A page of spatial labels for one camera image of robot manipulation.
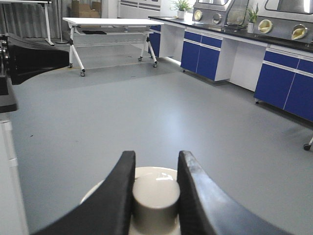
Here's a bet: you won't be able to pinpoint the potted green plant far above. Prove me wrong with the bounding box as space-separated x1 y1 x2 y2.
170 0 192 19

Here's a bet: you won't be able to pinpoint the long blue lab bench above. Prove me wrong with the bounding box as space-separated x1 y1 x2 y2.
151 17 313 121

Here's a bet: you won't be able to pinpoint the steel glove box left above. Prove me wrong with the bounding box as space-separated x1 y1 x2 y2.
192 0 249 28

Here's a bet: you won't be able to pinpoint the steel glove box right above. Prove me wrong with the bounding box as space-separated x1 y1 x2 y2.
254 0 313 44

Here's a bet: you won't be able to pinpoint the potted green plant near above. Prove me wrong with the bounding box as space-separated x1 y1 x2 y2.
246 3 259 33

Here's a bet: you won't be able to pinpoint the cardboard boxes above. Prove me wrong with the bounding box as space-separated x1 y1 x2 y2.
70 0 102 18

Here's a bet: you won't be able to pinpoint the steel glove box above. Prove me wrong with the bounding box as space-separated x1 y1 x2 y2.
254 0 313 44
192 0 249 28

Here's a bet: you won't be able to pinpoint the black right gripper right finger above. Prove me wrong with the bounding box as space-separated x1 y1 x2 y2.
177 150 287 235

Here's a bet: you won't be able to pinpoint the potted green plant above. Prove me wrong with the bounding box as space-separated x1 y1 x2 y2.
170 0 192 19
246 3 259 33

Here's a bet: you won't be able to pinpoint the white folding table on wheels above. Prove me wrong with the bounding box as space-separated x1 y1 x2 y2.
63 17 163 77

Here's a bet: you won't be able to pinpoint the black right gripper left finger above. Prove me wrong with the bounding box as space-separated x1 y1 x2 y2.
37 151 135 235

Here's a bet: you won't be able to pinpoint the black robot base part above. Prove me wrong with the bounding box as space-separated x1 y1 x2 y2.
0 33 69 113

